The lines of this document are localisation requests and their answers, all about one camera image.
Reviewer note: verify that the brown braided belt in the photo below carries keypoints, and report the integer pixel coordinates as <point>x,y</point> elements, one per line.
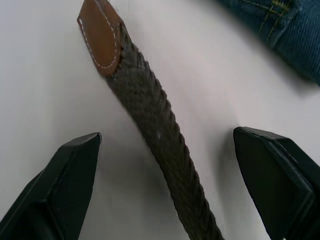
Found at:
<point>155,120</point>

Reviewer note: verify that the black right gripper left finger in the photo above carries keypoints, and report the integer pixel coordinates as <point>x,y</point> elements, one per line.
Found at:
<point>50,195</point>

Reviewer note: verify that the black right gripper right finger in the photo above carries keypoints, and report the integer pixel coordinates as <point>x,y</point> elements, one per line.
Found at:
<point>280,185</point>

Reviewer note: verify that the blue denim shorts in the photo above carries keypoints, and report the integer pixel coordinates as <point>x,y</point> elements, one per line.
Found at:
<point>295,37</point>

